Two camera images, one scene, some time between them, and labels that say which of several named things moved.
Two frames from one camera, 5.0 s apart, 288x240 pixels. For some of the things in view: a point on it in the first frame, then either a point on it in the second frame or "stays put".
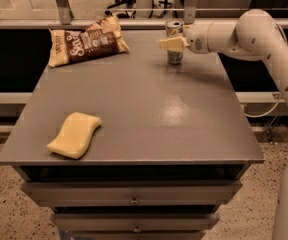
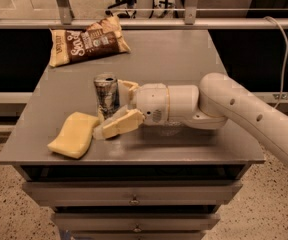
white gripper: x=196 y=38 to x=151 y=100
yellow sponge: x=74 y=135 stays put
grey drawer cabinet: x=127 y=146 stays put
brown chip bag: x=99 y=38 stays put
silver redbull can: x=174 y=28 to x=107 y=94
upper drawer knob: x=134 y=200 stays put
